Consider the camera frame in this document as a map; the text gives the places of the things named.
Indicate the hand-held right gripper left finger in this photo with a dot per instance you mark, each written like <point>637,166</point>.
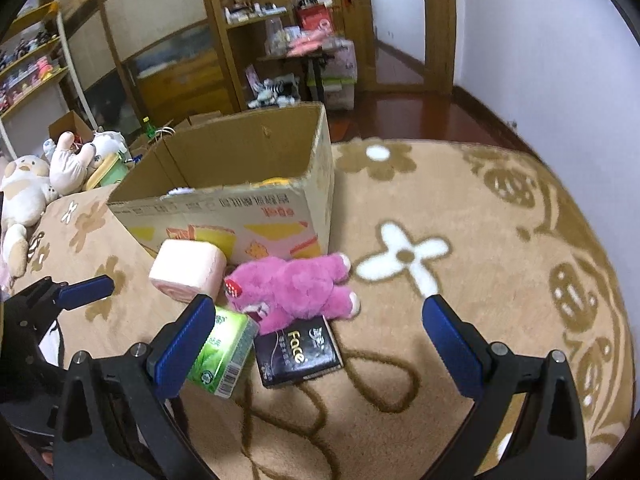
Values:
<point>185,345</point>

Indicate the pink cloth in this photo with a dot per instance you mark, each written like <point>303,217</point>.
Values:
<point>315,42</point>

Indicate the small dark side table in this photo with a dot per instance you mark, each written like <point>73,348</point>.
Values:
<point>312,72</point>

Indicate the black tissue pack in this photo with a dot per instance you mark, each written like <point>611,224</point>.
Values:
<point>295,350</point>

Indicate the brown cardboard box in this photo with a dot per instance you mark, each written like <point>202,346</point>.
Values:
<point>70,122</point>

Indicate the wooden door glass panel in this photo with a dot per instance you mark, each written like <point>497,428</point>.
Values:
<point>435,20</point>

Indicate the green tissue pack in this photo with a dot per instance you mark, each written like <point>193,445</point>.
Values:
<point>225,350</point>

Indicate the white-haired doll green dress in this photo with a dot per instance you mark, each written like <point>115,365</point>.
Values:
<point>107,170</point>

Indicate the pink roll cake plush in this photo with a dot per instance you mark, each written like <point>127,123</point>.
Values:
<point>185,265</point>

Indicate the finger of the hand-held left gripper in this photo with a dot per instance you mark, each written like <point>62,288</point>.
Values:
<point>85,292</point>

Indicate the green bottle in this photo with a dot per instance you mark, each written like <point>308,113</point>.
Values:
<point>148,130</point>

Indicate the wooden corner shelf unit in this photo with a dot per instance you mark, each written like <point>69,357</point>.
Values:
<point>240,45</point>

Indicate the pink bear plush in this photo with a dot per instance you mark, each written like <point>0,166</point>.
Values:
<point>295,285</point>

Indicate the white long-limbed plush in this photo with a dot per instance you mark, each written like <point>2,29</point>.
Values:
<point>67,165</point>

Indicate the yellow plush toy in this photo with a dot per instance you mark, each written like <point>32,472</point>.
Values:
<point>274,181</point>

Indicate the large white bear plush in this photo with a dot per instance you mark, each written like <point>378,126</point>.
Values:
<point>22,195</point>

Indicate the white fluffy plush yellow feet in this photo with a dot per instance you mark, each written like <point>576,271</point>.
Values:
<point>181,191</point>

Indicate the red gift bag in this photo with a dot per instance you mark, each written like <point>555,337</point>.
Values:
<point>314,17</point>

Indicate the row of small figurines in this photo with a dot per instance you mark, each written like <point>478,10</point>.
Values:
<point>30,60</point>

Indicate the wooden wardrobe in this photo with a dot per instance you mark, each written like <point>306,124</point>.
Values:
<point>150,35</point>

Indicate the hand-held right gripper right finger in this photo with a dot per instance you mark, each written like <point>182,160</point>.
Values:
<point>450,345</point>

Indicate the clear plastic containers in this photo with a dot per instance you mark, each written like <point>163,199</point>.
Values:
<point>277,37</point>

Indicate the white and yellow display shelf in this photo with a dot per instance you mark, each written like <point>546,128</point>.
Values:
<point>70,60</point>

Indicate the translucent storage bin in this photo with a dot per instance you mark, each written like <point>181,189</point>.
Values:
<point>340,85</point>

